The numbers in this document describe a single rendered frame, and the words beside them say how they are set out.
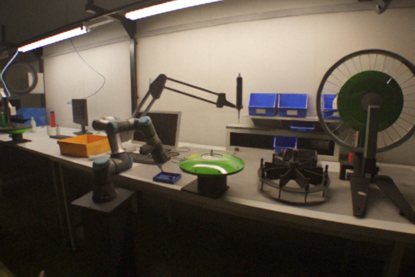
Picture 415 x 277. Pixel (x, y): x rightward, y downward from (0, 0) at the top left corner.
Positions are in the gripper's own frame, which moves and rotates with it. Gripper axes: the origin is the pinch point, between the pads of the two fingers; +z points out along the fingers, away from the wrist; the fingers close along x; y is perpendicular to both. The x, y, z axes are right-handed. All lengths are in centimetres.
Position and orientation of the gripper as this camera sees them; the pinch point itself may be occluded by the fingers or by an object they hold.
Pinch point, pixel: (162, 171)
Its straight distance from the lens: 121.6
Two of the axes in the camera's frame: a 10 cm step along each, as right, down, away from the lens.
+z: 2.1, 8.3, 5.2
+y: 4.0, -5.6, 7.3
